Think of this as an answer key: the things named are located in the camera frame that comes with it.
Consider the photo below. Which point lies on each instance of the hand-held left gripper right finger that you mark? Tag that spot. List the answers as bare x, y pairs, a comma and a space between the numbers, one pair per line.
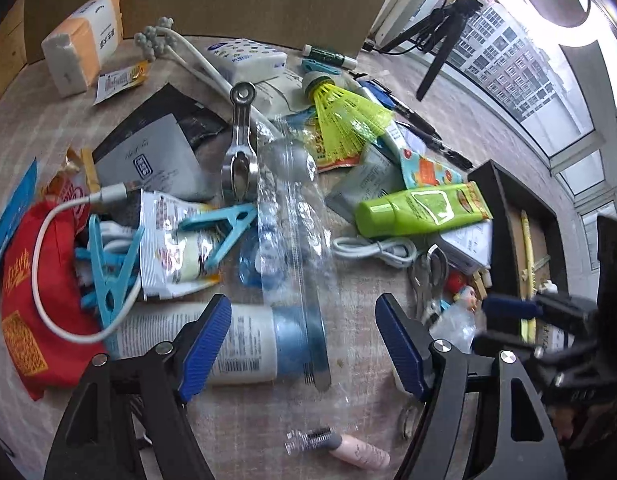
401, 347

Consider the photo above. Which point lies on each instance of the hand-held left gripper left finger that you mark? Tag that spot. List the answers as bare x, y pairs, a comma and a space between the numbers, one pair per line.
208, 347

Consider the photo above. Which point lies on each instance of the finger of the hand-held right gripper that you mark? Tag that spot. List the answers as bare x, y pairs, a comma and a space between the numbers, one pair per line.
510, 307
488, 342

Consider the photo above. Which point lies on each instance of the white bottle blue cap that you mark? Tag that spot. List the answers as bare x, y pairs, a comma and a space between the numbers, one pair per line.
248, 340

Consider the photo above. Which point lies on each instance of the small figurine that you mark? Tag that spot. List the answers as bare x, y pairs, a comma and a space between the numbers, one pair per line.
463, 297

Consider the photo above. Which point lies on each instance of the white charger box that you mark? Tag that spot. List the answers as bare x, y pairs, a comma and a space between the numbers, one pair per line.
468, 245

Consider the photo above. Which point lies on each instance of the blue tape roll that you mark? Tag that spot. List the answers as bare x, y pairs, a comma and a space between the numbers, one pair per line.
251, 270

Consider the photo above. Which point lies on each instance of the black storage tray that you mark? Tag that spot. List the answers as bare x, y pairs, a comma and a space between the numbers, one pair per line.
493, 210

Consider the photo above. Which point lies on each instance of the green tube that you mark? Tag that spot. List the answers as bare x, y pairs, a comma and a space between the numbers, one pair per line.
418, 207

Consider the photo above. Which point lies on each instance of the wooden clothespin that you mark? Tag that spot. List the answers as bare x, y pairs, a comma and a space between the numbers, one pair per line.
91, 172

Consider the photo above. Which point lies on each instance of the yellow shuttlecock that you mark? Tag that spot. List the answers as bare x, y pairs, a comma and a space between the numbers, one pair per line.
348, 117

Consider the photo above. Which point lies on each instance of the yellow pencil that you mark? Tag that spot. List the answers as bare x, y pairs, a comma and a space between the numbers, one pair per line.
527, 250

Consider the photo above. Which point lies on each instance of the colourful printed packet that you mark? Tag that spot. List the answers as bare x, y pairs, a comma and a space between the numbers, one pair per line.
428, 170

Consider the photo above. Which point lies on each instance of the steel clothes clip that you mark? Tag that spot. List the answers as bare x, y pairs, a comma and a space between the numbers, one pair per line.
241, 160

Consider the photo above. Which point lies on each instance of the black pen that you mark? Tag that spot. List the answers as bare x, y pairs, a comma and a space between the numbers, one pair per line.
423, 127

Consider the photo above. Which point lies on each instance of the red white snack packet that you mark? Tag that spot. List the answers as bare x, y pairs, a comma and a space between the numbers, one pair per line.
68, 192

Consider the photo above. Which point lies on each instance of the orange snack packet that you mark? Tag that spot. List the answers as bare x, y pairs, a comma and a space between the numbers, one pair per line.
318, 145

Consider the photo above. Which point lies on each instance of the blue packet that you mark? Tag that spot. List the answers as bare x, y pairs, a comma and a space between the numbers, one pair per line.
8, 225

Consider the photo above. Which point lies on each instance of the black sachet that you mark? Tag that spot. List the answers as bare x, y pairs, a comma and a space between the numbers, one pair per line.
153, 115

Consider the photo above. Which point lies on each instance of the white paper pouch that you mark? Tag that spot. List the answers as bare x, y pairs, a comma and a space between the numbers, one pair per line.
281, 92

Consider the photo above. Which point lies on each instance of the yellow white sachet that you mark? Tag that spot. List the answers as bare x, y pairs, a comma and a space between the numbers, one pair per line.
119, 81

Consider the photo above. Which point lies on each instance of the black tripod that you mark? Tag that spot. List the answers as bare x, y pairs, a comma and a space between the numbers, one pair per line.
438, 25

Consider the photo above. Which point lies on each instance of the white dotted tissue pack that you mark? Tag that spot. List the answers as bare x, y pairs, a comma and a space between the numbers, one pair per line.
243, 57

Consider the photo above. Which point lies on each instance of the small teal clothespin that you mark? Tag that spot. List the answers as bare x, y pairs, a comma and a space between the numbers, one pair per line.
321, 66

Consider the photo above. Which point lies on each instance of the green white lip balm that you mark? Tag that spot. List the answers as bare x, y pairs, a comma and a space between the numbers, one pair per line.
328, 55

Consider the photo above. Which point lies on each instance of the orange white tissue pack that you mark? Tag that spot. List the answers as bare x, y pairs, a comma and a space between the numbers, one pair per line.
81, 35

